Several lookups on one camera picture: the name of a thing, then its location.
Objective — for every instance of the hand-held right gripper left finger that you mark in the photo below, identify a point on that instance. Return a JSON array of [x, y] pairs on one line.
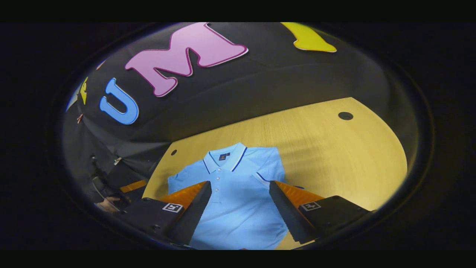
[[195, 212]]

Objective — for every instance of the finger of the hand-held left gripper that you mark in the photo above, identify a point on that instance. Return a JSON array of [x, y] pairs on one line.
[[133, 186]]

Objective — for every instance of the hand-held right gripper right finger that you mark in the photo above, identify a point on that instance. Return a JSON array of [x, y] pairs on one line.
[[288, 212]]

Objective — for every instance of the light blue T-shirt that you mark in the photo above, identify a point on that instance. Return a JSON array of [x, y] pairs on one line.
[[238, 201]]

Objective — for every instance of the small pink clip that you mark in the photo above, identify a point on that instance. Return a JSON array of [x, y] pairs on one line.
[[80, 118]]

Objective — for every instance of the black backdrop cloth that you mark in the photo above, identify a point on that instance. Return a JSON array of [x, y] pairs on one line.
[[260, 82]]

